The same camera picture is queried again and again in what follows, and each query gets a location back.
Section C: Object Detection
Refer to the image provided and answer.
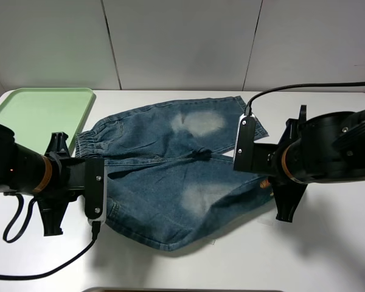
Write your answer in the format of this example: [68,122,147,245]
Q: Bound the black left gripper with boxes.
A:
[33,132,85,237]

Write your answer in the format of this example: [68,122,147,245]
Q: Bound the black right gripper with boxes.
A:
[252,105,307,223]

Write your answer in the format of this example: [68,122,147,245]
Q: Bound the blue children's denim shorts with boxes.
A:
[75,96,272,251]

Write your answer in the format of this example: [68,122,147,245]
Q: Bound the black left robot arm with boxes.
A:
[0,124,85,243]

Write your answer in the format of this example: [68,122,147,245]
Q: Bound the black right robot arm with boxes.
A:
[252,105,365,223]

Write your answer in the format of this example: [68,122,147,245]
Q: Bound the light green plastic tray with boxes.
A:
[0,88,96,154]

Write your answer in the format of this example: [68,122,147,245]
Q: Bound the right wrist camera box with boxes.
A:
[234,114,256,172]

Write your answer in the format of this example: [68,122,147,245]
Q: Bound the black right camera cable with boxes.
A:
[246,79,365,116]

